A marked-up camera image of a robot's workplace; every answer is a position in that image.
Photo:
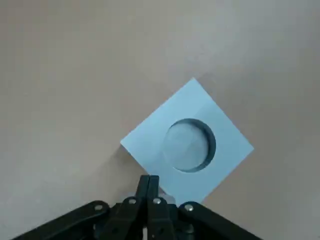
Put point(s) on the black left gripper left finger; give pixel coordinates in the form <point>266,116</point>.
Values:
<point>117,220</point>

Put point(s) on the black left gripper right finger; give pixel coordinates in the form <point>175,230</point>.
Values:
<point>162,220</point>

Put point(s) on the grey part base block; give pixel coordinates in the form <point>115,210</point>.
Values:
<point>200,112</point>

